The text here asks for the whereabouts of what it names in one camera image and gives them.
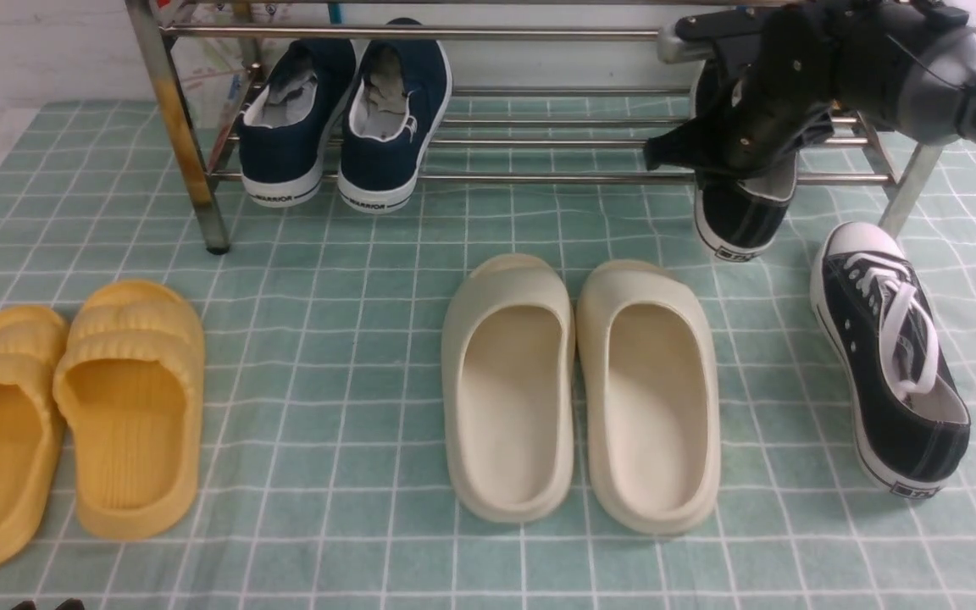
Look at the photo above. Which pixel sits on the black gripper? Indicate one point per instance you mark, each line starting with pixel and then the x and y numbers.
pixel 811 54

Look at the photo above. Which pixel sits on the black canvas sneaker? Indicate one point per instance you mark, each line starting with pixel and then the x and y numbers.
pixel 738 219
pixel 911 426

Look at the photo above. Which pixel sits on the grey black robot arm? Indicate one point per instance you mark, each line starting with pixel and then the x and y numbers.
pixel 909 66

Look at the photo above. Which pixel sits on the steel shoe rack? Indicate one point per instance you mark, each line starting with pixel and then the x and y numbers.
pixel 157 39

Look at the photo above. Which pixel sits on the right cream slipper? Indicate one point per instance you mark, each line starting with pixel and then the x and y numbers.
pixel 653 439

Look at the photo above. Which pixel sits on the cream slipper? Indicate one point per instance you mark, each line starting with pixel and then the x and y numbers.
pixel 507 360
pixel 653 439

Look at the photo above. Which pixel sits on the left cream slipper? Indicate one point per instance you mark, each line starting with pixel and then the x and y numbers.
pixel 507 360

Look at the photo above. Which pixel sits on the right navy canvas shoe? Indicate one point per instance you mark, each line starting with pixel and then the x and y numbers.
pixel 401 92

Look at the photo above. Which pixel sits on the navy canvas shoe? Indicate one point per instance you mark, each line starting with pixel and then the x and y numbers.
pixel 401 92
pixel 284 132

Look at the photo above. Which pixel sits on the left navy canvas shoe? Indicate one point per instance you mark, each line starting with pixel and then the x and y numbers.
pixel 284 132

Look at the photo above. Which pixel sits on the green checked cloth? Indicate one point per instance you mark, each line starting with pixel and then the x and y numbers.
pixel 323 470

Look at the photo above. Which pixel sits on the right yellow slipper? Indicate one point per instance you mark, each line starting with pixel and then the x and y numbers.
pixel 130 386

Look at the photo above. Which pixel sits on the yellow slipper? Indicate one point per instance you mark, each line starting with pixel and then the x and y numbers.
pixel 32 340
pixel 130 386

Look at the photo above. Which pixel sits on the left yellow slipper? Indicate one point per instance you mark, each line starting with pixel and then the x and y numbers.
pixel 32 340

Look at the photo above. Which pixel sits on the black object at bottom edge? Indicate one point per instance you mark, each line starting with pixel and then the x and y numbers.
pixel 67 604

